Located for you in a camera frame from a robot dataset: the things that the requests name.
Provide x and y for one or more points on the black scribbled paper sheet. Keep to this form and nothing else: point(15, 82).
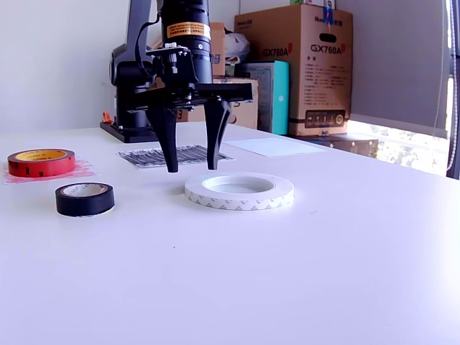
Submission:
point(143, 158)

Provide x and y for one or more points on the white plastic bag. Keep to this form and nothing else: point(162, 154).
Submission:
point(237, 45)

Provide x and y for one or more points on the orange clamp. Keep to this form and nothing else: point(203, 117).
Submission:
point(105, 116)

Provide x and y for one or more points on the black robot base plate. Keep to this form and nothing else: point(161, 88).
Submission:
point(122, 133)

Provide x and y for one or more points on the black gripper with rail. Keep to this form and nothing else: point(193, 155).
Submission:
point(223, 93)

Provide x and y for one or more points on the blank white paper sheet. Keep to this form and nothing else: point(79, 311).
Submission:
point(273, 147)

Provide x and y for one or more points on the white tape roll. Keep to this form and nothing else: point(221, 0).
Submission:
point(233, 203)

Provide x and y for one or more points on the teal sided printed box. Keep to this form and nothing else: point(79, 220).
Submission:
point(282, 108)

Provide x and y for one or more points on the green item on box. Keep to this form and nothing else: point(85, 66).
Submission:
point(300, 2)

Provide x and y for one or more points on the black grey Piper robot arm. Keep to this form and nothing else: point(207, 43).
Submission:
point(187, 14)

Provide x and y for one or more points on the red tape roll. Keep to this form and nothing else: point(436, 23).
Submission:
point(39, 169)

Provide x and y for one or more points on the small cardboard box shipping label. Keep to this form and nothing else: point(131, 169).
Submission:
point(217, 43)

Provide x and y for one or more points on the blue clip on box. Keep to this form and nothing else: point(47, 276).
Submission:
point(327, 14)

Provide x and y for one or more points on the grey roller blind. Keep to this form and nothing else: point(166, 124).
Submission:
point(395, 64)

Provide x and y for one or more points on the wrist camera board with bracket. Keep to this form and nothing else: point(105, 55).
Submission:
point(176, 61)

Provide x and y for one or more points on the large GX760A cardboard box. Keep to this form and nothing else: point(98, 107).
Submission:
point(323, 90)

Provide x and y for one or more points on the black tape roll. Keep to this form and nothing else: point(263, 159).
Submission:
point(84, 203)

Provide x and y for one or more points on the red scribbled paper sheet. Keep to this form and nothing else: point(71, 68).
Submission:
point(84, 170)

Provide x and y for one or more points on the wide cardboard box blue print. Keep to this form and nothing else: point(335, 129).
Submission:
point(244, 115)

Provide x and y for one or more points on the dark window frame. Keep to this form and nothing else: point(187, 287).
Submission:
point(456, 21)

